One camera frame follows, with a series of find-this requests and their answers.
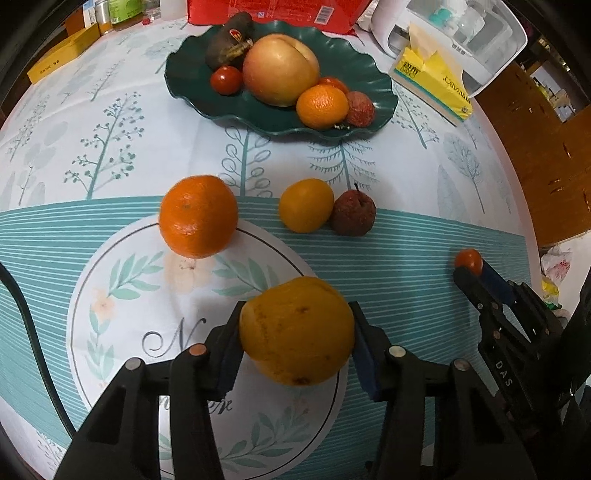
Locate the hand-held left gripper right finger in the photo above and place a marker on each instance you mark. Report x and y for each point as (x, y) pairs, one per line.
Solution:
(367, 364)

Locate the white blue carton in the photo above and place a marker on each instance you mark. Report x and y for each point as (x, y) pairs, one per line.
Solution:
(91, 11)

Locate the large orange tangerine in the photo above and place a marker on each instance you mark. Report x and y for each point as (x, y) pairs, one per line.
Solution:
(198, 216)

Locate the flat yellow box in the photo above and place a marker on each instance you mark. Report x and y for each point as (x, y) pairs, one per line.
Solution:
(64, 53)

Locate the large yellow orange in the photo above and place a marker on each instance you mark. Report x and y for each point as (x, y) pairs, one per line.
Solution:
(298, 330)

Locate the dark green scalloped plate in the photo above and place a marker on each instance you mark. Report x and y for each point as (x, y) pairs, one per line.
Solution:
(277, 106)

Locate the teal bottle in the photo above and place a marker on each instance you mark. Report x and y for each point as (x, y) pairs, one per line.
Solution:
(442, 16)

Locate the white cosmetic storage box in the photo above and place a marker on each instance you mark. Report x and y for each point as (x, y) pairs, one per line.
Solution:
(461, 32)

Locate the red paper cup package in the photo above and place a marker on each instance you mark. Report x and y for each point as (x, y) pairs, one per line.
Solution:
(277, 11)

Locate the small metal can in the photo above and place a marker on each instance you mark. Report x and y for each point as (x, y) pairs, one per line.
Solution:
(104, 16)

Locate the plastic bags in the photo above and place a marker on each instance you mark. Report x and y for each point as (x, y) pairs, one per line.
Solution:
(556, 265)

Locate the glass bottle green label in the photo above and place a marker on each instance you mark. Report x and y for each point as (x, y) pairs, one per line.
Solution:
(125, 11)

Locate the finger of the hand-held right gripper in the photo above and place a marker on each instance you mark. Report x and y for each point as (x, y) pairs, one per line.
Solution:
(473, 288)
(496, 281)

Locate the white squeeze wash bottle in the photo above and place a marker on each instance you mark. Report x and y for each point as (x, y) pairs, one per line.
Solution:
(168, 7)

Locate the dark red wrinkled fruit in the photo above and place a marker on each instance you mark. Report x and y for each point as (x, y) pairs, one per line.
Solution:
(354, 213)
(361, 108)

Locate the red yellow apple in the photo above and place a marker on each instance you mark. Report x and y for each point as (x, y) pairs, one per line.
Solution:
(280, 69)

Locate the wooden side cabinet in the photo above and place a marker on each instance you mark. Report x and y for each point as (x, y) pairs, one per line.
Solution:
(545, 161)

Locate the yellow tissue pack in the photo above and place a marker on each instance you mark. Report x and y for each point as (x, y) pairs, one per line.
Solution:
(429, 74)

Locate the small yellow kumquat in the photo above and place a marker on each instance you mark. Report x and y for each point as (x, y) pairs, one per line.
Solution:
(306, 205)

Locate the red cherry tomato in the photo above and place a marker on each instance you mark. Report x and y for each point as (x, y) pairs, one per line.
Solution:
(468, 259)
(226, 80)
(334, 83)

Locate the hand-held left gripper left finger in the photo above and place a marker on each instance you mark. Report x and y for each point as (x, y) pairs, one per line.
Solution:
(228, 364)

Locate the small orange tangerine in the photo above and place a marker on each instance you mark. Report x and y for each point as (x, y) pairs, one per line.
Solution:
(322, 106)

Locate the small glass jar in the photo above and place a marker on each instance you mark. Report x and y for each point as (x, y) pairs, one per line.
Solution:
(151, 9)

